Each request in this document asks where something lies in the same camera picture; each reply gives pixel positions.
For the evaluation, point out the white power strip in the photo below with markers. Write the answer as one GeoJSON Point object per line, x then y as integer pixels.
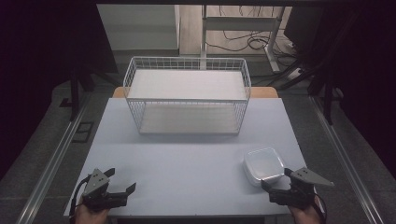
{"type": "Point", "coordinates": [294, 73]}

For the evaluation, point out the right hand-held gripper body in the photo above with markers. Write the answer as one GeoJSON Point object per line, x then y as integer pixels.
{"type": "Point", "coordinates": [295, 196]}

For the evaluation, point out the black rectangular floor frame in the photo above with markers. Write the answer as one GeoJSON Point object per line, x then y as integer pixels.
{"type": "Point", "coordinates": [83, 123]}

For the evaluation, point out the black metal stand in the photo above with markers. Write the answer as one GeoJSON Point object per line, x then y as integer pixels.
{"type": "Point", "coordinates": [74, 93]}
{"type": "Point", "coordinates": [327, 99]}

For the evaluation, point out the white metal desk frame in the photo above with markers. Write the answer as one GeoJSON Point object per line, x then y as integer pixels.
{"type": "Point", "coordinates": [239, 23]}

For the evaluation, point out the white cabinet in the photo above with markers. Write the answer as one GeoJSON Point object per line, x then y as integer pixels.
{"type": "Point", "coordinates": [140, 28]}

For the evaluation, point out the person's left hand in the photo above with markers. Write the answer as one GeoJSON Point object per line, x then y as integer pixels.
{"type": "Point", "coordinates": [88, 215]}

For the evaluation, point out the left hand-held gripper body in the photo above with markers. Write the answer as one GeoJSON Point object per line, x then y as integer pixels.
{"type": "Point", "coordinates": [99, 199]}

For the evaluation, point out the person's right hand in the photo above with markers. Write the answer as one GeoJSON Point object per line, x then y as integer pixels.
{"type": "Point", "coordinates": [306, 214]}

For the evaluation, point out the wooden table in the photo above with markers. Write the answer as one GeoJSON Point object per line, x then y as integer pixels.
{"type": "Point", "coordinates": [264, 92]}

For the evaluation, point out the clear plastic food container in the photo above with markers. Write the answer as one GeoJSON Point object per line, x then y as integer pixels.
{"type": "Point", "coordinates": [264, 163]}

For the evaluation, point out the aluminium floor rail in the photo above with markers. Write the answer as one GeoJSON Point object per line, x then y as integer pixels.
{"type": "Point", "coordinates": [46, 177]}
{"type": "Point", "coordinates": [342, 149]}

